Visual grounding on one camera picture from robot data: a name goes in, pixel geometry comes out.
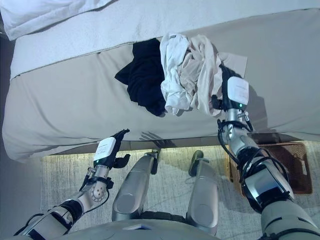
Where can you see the black garment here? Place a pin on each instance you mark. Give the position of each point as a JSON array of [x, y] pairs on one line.
[[142, 75]]

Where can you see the white duvet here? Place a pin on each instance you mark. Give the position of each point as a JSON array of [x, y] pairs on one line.
[[32, 15]]

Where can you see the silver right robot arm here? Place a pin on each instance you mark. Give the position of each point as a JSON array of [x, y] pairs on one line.
[[265, 185]]

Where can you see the grey robot torso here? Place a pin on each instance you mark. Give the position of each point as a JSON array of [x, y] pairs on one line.
[[105, 231]]

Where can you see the white terry blanket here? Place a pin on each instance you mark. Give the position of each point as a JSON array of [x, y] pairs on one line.
[[105, 32]]

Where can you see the brown wicker basket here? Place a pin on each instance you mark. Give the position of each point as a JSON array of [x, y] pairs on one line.
[[292, 160]]

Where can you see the grey patterned rug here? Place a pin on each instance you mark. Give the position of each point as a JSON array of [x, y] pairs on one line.
[[172, 175]]

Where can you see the white shirt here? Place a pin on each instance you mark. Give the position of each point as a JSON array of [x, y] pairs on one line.
[[172, 60]]

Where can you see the beige garment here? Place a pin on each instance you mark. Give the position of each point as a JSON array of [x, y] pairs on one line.
[[202, 75]]

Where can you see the beige mattress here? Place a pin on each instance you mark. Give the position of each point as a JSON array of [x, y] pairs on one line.
[[65, 107]]

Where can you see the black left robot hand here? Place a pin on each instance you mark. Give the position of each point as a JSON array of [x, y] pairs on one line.
[[106, 148]]

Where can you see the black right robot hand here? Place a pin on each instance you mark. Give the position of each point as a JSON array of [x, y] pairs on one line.
[[238, 90]]

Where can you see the silver right robot leg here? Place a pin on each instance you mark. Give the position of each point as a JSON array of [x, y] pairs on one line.
[[203, 195]]

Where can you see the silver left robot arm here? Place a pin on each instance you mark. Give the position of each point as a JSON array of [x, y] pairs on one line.
[[96, 191]]

